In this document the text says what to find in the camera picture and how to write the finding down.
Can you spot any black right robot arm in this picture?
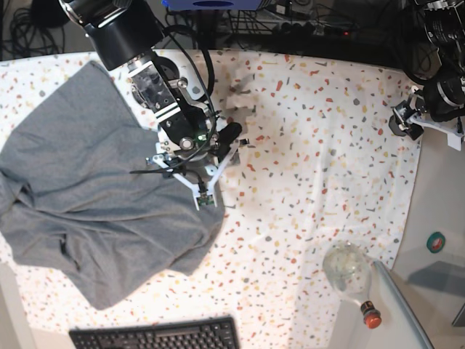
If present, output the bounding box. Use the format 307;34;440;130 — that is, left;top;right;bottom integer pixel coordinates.
60;1;242;171

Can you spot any blue box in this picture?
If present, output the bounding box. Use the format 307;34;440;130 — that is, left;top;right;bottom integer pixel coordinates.
161;0;272;11

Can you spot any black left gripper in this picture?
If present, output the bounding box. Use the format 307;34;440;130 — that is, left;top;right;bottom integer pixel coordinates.
388;78;464;140

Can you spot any green tape roll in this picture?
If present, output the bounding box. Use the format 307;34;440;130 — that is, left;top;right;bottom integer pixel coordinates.
426;232;446;254

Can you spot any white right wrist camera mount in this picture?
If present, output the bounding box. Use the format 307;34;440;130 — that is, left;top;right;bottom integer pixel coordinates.
166;138;250;210

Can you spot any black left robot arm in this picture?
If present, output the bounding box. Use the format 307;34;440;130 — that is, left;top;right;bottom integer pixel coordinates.
389;1;464;149

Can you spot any terrazzo patterned tablecloth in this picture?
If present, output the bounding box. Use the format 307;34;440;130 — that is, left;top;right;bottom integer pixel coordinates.
1;50;421;348

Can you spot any black computer keyboard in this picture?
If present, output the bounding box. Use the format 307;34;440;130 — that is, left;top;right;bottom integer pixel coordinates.
68;316;240;349

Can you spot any clear bottle with orange cap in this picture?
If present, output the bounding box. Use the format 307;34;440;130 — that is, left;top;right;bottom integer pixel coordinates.
323;241;382;329

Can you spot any grey t-shirt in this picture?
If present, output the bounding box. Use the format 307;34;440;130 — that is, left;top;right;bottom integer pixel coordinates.
1;62;225;310

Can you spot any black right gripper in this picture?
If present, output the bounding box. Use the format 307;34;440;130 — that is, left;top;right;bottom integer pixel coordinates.
155;108;243;172

